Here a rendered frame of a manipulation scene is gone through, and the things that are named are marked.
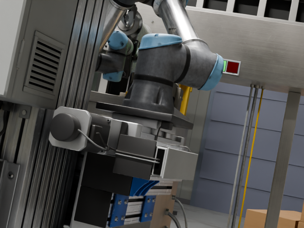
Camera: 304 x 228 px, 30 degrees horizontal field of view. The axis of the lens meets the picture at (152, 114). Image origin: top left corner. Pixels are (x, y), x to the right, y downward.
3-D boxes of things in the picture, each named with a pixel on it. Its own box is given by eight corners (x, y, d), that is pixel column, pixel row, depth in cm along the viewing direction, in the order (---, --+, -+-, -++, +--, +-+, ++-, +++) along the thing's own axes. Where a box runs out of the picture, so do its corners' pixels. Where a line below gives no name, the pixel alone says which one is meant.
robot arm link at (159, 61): (126, 74, 165) (135, 30, 166) (165, 85, 172) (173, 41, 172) (144, 73, 155) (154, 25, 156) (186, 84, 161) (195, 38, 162)
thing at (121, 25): (126, 10, 252) (136, 23, 250) (127, 11, 254) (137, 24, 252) (113, 21, 252) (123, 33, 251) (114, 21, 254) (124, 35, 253)
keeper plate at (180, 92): (172, 111, 259) (177, 87, 259) (175, 112, 268) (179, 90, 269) (177, 111, 258) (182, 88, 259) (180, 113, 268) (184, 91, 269)
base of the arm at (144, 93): (163, 113, 153) (170, 78, 153) (113, 105, 158) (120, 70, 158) (179, 120, 167) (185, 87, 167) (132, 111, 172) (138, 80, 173)
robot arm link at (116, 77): (90, 76, 223) (96, 49, 224) (116, 83, 229) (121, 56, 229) (98, 76, 217) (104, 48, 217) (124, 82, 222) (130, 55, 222)
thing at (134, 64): (129, 76, 251) (136, 35, 252) (139, 83, 274) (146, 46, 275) (130, 76, 251) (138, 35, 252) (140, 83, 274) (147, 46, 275)
